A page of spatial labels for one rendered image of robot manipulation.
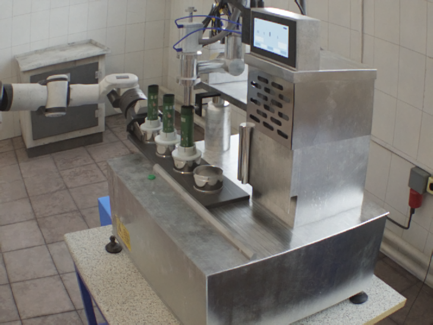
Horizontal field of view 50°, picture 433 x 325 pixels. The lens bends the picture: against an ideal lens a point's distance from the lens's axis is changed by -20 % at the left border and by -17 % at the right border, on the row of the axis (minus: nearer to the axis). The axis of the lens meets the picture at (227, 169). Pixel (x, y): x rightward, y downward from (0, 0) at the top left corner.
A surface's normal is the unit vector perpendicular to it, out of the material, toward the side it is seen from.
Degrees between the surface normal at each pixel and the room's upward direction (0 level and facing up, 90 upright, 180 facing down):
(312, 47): 90
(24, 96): 72
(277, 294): 90
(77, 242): 0
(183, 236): 0
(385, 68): 90
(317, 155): 90
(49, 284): 0
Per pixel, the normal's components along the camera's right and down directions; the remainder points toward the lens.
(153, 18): 0.50, 0.37
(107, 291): 0.03, -0.91
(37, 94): 0.73, -0.01
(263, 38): -0.87, 0.18
